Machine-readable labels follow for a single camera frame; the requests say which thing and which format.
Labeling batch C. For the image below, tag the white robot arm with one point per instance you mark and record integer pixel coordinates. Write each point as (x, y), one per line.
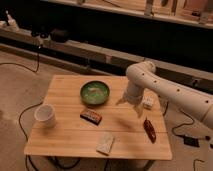
(142, 75)

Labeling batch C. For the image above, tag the black power adapter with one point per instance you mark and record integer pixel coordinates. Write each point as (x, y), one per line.
(191, 141)

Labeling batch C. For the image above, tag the white spray bottle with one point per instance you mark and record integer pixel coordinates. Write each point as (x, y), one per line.
(12, 22)

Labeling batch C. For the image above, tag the dark red chili pepper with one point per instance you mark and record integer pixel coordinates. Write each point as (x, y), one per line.
(149, 129)

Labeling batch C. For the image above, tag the white patterned box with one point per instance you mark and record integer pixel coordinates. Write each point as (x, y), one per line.
(148, 103)

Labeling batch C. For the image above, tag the white cup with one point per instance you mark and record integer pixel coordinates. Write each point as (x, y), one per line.
(45, 115)

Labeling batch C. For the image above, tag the brown rectangular box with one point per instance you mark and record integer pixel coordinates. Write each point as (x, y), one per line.
(91, 116)

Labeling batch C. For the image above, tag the green bowl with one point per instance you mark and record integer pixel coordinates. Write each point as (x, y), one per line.
(94, 93)

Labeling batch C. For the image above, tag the wooden table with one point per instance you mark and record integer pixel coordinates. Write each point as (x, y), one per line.
(79, 127)

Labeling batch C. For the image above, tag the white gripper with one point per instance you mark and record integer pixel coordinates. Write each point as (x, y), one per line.
(133, 94)

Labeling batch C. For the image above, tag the black device on ledge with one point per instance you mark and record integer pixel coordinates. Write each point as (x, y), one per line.
(60, 36)

